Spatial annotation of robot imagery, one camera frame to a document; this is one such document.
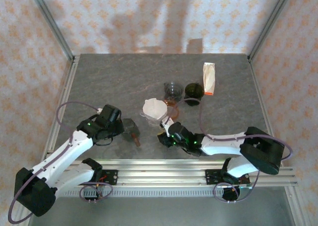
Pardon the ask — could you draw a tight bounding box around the grey slotted cable duct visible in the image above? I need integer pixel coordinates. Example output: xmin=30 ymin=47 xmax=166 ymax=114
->
xmin=57 ymin=188 xmax=224 ymax=198

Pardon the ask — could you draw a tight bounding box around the aluminium table side rail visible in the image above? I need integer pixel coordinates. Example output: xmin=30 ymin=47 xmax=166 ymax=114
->
xmin=247 ymin=55 xmax=284 ymax=167
xmin=46 ymin=55 xmax=80 ymax=154

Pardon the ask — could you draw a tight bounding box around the white paper coffee filter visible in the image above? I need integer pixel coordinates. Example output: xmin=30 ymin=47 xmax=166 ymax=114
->
xmin=143 ymin=98 xmax=167 ymax=120

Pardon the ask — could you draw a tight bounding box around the white orange-ended filter box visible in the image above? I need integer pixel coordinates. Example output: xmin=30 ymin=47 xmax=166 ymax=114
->
xmin=202 ymin=62 xmax=216 ymax=96

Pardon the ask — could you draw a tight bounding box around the clear plastic coffee dripper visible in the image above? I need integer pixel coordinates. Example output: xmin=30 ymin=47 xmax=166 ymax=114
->
xmin=140 ymin=98 xmax=170 ymax=127

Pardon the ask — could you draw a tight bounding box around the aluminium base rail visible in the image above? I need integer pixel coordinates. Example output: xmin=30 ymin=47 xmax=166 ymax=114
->
xmin=57 ymin=159 xmax=299 ymax=187

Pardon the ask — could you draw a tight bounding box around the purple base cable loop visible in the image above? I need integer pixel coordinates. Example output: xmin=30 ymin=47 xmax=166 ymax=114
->
xmin=213 ymin=182 xmax=253 ymax=203
xmin=79 ymin=182 xmax=112 ymax=204

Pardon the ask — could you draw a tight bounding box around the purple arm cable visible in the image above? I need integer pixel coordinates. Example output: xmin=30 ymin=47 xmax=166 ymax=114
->
xmin=7 ymin=101 xmax=101 ymax=224
xmin=171 ymin=98 xmax=293 ymax=189

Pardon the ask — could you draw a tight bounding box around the orange transparent coffee dripper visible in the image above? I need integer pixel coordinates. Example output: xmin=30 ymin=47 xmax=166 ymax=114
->
xmin=163 ymin=98 xmax=180 ymax=121

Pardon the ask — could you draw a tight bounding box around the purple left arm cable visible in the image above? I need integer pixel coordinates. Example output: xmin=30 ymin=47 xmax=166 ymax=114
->
xmin=7 ymin=101 xmax=101 ymax=224

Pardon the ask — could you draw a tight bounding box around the smoky grey coffee dripper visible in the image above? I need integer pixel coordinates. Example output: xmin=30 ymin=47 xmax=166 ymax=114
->
xmin=122 ymin=118 xmax=142 ymax=147

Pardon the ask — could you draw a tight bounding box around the aluminium frame post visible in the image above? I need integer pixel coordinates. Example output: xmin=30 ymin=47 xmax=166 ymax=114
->
xmin=247 ymin=0 xmax=297 ymax=60
xmin=26 ymin=0 xmax=76 ymax=61

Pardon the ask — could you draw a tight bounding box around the blue-grey transparent coffee dripper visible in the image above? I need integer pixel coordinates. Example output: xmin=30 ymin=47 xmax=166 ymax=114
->
xmin=163 ymin=81 xmax=184 ymax=103

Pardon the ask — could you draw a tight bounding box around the dark green coffee dripper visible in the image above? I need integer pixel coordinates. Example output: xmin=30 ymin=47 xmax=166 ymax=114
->
xmin=184 ymin=83 xmax=205 ymax=107

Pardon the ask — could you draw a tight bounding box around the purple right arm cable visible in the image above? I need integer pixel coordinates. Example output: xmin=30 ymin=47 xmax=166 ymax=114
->
xmin=171 ymin=98 xmax=293 ymax=189

